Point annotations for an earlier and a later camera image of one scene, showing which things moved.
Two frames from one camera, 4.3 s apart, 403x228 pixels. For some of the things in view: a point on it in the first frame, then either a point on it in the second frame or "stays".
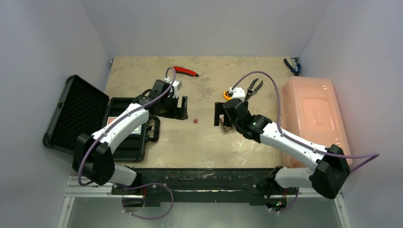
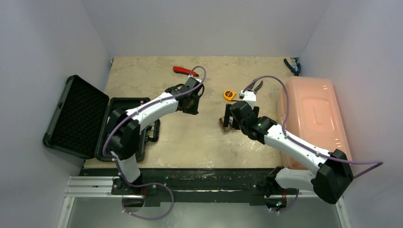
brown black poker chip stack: (225, 128) stays
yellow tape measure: (226, 96) stays
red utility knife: (186, 71) stays
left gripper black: (179, 113) to (193, 110)
